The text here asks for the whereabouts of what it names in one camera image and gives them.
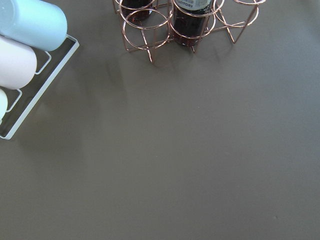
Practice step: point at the tea bottle in rack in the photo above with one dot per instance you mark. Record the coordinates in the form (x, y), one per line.
(188, 28)
(137, 10)

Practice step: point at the white cup rack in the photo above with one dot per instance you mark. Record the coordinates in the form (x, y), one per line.
(22, 101)

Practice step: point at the light blue cup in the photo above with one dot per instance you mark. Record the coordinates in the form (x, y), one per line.
(36, 23)

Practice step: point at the pink cup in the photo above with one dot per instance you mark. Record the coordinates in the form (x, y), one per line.
(18, 64)

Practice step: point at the white cup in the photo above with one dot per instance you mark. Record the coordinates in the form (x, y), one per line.
(3, 104)

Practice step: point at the copper wire bottle rack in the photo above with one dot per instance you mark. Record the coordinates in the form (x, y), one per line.
(157, 30)

